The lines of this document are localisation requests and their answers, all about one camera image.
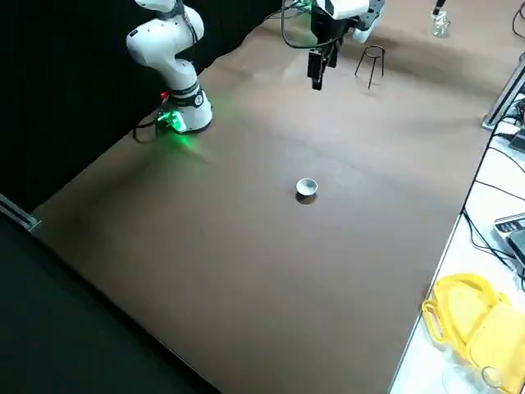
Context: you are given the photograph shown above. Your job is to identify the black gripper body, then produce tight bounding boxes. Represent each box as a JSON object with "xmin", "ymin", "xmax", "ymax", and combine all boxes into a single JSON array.
[{"xmin": 309, "ymin": 0, "xmax": 356, "ymax": 53}]

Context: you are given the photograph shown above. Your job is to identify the clear glass alcohol lamp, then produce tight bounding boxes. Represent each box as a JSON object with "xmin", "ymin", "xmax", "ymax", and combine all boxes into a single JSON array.
[{"xmin": 431, "ymin": 11, "xmax": 451, "ymax": 38}]

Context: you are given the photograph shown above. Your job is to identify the white ceramic crucible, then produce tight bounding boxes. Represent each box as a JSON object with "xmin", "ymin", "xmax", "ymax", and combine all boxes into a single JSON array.
[{"xmin": 295, "ymin": 177, "xmax": 319, "ymax": 197}]

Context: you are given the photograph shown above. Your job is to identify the grey device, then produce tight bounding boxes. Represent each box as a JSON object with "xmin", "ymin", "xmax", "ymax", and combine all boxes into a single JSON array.
[{"xmin": 491, "ymin": 212, "xmax": 525, "ymax": 280}]

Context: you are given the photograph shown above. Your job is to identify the white desk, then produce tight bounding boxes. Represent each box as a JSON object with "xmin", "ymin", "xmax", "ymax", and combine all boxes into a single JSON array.
[{"xmin": 388, "ymin": 131, "xmax": 525, "ymax": 394}]

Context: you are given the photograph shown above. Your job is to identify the clear glass vase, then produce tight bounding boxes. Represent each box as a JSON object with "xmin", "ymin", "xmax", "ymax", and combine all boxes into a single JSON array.
[{"xmin": 441, "ymin": 356, "xmax": 508, "ymax": 394}]

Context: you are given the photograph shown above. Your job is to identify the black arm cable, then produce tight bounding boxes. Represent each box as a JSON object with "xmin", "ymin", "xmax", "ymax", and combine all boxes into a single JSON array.
[{"xmin": 281, "ymin": 0, "xmax": 349, "ymax": 50}]

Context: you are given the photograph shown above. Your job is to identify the aluminium frame post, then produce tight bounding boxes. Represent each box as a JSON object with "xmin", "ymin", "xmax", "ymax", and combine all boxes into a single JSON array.
[
  {"xmin": 0, "ymin": 192, "xmax": 42, "ymax": 234},
  {"xmin": 482, "ymin": 55, "xmax": 525, "ymax": 131}
]

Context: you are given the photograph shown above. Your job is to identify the black base cable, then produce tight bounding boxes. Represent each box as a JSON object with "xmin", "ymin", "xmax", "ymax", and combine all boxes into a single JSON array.
[{"xmin": 133, "ymin": 109, "xmax": 167, "ymax": 144}]

